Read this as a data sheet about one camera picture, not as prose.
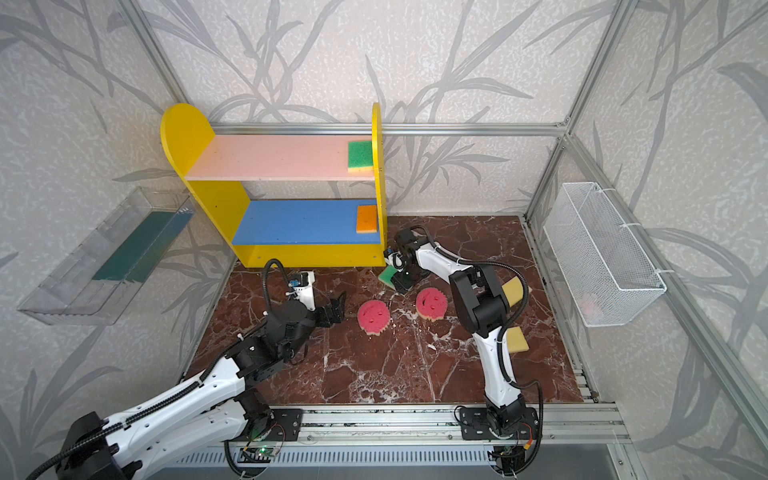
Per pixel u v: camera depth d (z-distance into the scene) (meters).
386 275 1.02
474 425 0.73
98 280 0.64
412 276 0.87
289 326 0.56
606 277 0.62
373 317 0.91
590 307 0.72
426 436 0.72
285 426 0.73
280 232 0.97
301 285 0.65
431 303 0.92
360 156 0.77
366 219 0.99
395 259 0.91
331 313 0.70
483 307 0.57
